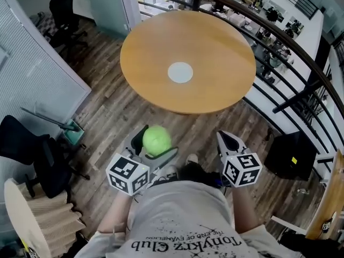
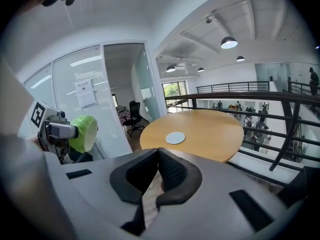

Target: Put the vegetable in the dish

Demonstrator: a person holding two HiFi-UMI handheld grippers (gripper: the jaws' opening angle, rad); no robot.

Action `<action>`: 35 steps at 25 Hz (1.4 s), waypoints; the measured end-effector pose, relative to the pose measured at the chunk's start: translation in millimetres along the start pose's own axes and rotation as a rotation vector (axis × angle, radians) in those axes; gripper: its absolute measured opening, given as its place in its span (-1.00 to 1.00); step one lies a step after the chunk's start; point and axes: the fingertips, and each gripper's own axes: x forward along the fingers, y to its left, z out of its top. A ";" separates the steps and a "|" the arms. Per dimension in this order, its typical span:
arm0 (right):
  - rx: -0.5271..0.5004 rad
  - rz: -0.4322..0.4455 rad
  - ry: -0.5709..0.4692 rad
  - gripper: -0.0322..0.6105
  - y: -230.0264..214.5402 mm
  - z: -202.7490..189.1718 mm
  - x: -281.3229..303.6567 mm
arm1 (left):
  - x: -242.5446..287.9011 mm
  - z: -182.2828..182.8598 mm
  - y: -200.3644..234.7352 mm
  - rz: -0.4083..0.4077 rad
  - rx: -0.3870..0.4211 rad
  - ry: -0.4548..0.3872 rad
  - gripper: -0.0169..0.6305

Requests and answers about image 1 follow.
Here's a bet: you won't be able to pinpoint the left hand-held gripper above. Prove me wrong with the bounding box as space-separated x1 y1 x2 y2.
105 124 179 197

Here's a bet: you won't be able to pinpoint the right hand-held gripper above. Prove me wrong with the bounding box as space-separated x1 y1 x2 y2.
216 130 263 188

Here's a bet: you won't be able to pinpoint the round green vegetable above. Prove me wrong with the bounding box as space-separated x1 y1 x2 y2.
142 125 173 157

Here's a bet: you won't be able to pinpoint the white round dish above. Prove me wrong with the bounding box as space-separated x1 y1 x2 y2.
167 62 194 84

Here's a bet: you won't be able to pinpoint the person's right forearm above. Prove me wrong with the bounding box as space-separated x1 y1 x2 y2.
231 183 266 235

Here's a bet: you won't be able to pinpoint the person's left forearm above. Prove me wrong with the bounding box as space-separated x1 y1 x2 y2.
96 189 135 234

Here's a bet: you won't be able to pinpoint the person's beige shoe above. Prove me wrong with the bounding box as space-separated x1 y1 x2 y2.
185 153 199 167

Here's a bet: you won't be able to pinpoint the person's black trousers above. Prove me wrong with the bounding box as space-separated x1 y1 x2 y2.
176 162 225 189

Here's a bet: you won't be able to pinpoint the black box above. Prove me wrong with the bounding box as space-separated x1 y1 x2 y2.
263 131 318 182

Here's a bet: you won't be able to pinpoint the person's grey printed t-shirt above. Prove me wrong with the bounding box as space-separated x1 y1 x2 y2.
71 181 306 258

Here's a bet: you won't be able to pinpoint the green dustpan with broom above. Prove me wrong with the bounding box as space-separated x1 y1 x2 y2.
20 106 84 146

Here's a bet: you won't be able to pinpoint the light wooden board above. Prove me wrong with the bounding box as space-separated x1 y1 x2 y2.
305 148 344 240

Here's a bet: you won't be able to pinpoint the curved black metal railing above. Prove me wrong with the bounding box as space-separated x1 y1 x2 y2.
135 0 344 173

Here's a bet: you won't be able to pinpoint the black office chair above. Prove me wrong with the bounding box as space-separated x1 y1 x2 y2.
42 0 89 52
0 114 91 199

